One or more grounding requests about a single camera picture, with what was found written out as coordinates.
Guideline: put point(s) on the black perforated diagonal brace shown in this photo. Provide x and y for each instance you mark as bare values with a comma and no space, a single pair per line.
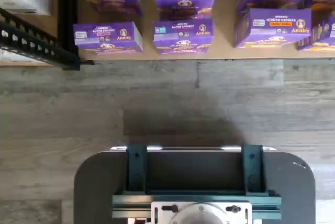
34,39

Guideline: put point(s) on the teal aluminium frame bar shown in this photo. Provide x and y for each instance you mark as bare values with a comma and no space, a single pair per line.
252,169
136,166

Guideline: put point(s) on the white metal mounting plate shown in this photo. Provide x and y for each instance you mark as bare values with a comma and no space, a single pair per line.
159,212

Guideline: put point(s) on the tan wooden shelf board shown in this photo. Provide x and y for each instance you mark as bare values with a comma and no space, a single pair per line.
225,25

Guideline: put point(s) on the grey mobile robot base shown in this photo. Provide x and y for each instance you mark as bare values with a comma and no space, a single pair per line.
94,182

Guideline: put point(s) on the grey round robot arm base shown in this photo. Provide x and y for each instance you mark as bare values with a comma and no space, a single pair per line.
200,216

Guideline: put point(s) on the white light strip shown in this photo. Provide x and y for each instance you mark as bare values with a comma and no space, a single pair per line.
183,148

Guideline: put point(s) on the black shelf upright post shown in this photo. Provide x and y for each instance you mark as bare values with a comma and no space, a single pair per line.
66,20

